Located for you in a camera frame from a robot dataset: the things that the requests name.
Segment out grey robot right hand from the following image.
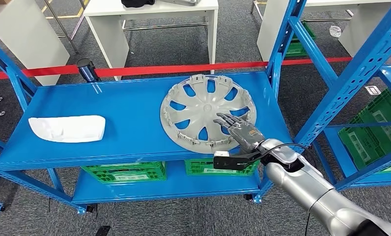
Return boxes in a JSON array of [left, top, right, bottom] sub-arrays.
[[213, 112, 266, 154]]

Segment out grey plastic wheel hubcap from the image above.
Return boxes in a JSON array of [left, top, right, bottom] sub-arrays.
[[160, 74, 257, 154]]

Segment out green plastic crate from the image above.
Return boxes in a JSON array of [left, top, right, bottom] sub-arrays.
[[338, 88, 391, 173], [285, 21, 316, 58], [184, 159, 259, 177], [82, 161, 168, 185]]

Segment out white table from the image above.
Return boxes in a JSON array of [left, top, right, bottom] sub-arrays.
[[256, 0, 391, 62], [83, 0, 219, 82], [0, 0, 71, 87]]

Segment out red barrier belt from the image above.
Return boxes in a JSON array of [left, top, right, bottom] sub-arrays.
[[0, 54, 391, 81]]

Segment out grey flat case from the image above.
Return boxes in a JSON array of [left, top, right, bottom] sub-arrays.
[[160, 0, 198, 6]]

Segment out black bag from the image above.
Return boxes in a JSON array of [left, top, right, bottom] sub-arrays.
[[121, 0, 155, 8]]

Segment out white plastic mirror cover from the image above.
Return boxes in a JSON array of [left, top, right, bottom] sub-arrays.
[[28, 115, 106, 144]]

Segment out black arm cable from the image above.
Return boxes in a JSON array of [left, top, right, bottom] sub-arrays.
[[256, 142, 317, 165]]

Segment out black barrier post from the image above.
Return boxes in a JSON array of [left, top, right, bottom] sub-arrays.
[[76, 58, 101, 83]]

